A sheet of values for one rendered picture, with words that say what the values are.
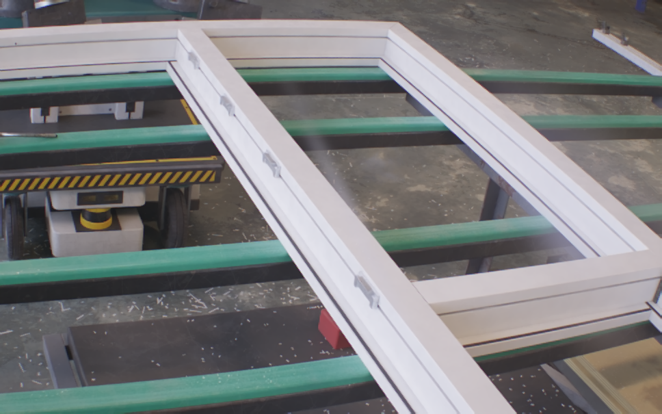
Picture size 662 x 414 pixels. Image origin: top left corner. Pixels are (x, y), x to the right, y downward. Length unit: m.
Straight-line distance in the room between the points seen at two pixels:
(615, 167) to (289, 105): 1.37
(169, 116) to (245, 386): 1.93
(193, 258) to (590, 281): 0.48
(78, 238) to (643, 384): 1.63
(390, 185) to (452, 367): 2.44
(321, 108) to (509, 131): 2.39
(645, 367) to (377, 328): 0.66
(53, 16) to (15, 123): 0.87
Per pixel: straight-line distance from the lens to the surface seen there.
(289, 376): 1.01
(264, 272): 1.21
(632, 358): 1.61
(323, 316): 1.53
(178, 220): 2.70
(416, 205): 3.27
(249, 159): 1.37
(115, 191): 2.58
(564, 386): 1.98
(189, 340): 1.49
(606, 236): 1.35
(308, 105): 3.88
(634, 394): 1.53
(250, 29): 1.76
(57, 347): 1.51
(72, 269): 1.14
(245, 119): 1.38
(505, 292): 1.09
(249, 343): 1.50
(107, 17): 2.48
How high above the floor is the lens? 1.49
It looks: 28 degrees down
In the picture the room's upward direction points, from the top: 9 degrees clockwise
